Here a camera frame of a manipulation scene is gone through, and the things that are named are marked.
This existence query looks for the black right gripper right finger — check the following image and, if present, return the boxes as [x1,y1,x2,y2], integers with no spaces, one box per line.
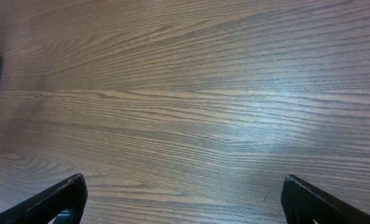
[280,174,370,224]

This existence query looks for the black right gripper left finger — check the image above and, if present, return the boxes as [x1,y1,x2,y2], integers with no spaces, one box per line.
[0,173,88,224]

